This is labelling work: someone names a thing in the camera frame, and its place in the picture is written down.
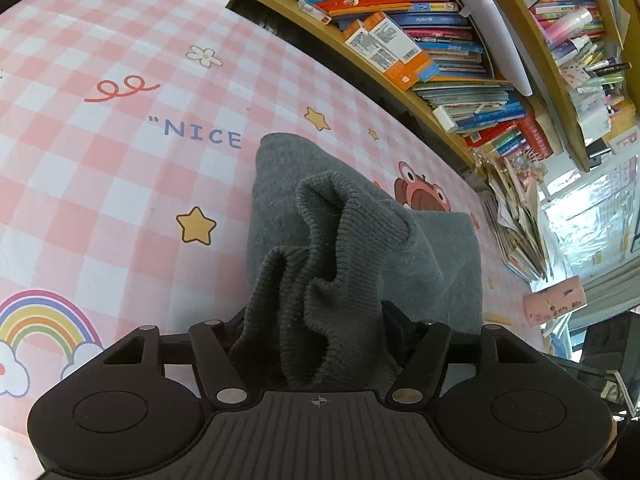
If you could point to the small white red box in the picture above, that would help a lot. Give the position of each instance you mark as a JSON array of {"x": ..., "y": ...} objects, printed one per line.
[{"x": 315, "y": 12}]

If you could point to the orange white box blue end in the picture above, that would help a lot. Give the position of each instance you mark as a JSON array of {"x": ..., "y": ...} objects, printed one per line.
[{"x": 395, "y": 35}]

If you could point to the orange white carton box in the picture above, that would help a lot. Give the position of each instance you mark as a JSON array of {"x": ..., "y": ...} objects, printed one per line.
[{"x": 362, "y": 45}]

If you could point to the wooden bookshelf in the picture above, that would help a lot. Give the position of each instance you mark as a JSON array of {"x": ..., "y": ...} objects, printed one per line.
[{"x": 550, "y": 85}]

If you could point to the pink paper card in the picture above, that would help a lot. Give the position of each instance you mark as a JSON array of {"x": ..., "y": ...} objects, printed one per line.
[{"x": 555, "y": 302}]

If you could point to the pink checked table mat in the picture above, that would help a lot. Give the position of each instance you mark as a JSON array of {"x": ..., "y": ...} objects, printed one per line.
[{"x": 125, "y": 185}]

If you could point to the row of stationery bottles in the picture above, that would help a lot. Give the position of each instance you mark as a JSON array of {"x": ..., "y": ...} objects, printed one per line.
[{"x": 575, "y": 25}]

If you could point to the grey knit sweater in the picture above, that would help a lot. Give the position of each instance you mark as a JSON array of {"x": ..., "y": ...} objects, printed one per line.
[{"x": 350, "y": 240}]

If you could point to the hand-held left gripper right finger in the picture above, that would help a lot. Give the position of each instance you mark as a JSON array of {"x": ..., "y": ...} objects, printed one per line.
[{"x": 425, "y": 350}]

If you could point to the pile of loose booklets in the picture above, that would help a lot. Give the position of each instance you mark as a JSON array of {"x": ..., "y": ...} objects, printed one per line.
[{"x": 520, "y": 230}]

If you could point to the white lamp bar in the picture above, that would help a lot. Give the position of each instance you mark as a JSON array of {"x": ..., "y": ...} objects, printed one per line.
[{"x": 495, "y": 35}]

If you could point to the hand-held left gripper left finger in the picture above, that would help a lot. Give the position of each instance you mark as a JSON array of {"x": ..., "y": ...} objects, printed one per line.
[{"x": 210, "y": 345}]

